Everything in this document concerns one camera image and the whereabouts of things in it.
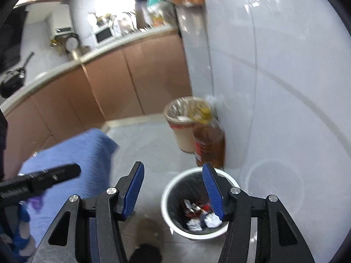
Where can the red snack wrapper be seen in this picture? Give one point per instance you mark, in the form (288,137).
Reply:
(194,211)

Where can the black wok with lid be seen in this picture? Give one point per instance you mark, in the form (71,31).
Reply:
(14,80)

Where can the blue white gloved left hand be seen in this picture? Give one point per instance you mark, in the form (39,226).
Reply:
(15,232)

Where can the white water heater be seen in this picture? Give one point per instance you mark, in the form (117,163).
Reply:
(59,21)

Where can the rice cooker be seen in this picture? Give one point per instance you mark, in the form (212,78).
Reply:
(74,49)

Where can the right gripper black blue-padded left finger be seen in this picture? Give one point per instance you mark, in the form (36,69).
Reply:
(84,228)

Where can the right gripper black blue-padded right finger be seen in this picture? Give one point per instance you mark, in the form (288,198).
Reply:
(278,237)

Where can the brown kitchen cabinets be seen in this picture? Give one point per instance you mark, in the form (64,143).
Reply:
(134,80)

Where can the blue towel table cover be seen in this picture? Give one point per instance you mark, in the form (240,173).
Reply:
(89,154)

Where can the amber oil bottle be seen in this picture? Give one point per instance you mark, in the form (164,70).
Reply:
(209,139)

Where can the beige red trash bin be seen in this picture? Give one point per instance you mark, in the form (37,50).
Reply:
(182,114)

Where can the black-lined red trash bin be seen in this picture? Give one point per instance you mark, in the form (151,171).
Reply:
(187,185)

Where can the white tissue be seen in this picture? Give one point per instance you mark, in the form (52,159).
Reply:
(212,221)

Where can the white microwave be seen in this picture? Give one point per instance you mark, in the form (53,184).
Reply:
(103,34)

